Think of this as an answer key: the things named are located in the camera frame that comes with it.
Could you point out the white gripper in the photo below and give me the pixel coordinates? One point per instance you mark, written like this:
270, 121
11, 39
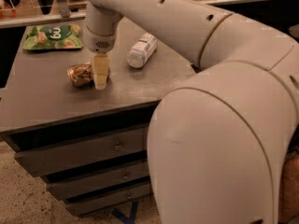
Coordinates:
100, 43

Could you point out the orange soda can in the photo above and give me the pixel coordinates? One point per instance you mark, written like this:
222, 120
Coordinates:
80, 74

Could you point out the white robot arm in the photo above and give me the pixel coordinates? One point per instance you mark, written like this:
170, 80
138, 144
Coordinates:
217, 142

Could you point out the green chip bag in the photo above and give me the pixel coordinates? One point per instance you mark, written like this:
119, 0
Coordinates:
53, 37

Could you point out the clear plastic water bottle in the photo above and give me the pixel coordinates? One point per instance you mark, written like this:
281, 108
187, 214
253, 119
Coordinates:
141, 51

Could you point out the grey drawer cabinet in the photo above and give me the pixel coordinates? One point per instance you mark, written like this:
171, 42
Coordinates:
40, 106

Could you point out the top grey drawer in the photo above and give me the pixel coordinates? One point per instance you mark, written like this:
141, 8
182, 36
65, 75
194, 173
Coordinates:
53, 159

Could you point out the grey drawer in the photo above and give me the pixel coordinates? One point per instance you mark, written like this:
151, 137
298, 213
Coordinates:
108, 199
53, 159
72, 188

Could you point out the middle grey drawer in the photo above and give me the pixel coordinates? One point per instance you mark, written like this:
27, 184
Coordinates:
72, 188

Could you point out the bottom grey drawer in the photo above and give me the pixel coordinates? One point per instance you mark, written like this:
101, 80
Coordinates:
108, 199

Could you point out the person's bare leg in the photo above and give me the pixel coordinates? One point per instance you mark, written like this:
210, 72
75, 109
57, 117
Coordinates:
289, 192

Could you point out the metal railing frame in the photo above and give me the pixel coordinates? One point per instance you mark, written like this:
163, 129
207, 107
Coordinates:
40, 10

